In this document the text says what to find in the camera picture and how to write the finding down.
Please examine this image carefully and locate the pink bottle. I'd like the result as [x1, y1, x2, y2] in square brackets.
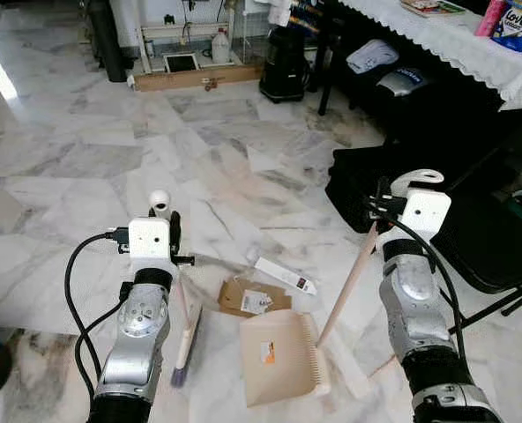
[474, 0, 508, 39]

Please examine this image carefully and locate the clear plastic jug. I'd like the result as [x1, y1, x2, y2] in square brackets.
[209, 27, 234, 65]

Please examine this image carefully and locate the white cloth bag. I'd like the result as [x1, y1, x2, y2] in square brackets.
[346, 39, 401, 75]

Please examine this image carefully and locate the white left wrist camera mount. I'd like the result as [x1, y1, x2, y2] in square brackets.
[126, 189, 179, 267]

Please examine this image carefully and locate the blue white Love pack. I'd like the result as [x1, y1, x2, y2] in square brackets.
[491, 0, 522, 53]

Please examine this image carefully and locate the white lace tablecloth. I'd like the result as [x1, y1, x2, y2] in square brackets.
[339, 0, 522, 112]

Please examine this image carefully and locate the black folding chair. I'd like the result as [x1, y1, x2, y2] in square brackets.
[325, 144, 522, 320]

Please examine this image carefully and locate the brown cardboard piece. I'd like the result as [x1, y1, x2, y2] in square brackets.
[218, 277, 294, 319]

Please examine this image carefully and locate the silver grey bag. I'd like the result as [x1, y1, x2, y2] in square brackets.
[375, 68, 430, 97]

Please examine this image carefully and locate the black vacuum cleaner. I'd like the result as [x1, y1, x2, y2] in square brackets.
[259, 25, 314, 103]

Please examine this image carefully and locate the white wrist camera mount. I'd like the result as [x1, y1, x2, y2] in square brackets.
[388, 169, 453, 241]
[126, 189, 179, 267]

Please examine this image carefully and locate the beige broom with purple bristles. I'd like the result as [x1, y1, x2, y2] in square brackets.
[170, 264, 204, 390]

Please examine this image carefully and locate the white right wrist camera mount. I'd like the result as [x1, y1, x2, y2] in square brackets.
[388, 169, 453, 241]

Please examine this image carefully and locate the black table leg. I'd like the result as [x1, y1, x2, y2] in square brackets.
[317, 25, 334, 117]

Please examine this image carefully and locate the small white framed tablet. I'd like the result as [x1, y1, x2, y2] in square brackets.
[163, 52, 201, 75]

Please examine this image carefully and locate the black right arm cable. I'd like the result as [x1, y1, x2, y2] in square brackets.
[365, 196, 461, 338]

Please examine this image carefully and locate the tall black cylinder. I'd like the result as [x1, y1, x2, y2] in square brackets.
[84, 0, 131, 84]

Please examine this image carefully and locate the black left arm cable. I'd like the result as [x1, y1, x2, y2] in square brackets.
[63, 229, 131, 399]

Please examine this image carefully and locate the white metal rack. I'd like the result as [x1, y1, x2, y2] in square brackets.
[137, 0, 245, 73]

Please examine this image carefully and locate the long wooden board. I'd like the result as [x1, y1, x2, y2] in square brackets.
[129, 63, 267, 93]

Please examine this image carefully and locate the long white carton box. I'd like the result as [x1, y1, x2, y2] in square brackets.
[253, 255, 318, 295]

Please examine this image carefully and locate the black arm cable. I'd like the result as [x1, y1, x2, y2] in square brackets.
[63, 229, 131, 399]
[365, 196, 461, 338]

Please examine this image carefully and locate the colourful magazine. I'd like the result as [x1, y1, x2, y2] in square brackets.
[399, 0, 467, 19]

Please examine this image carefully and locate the beige long-handled dustpan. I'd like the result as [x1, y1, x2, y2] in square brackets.
[240, 224, 382, 409]

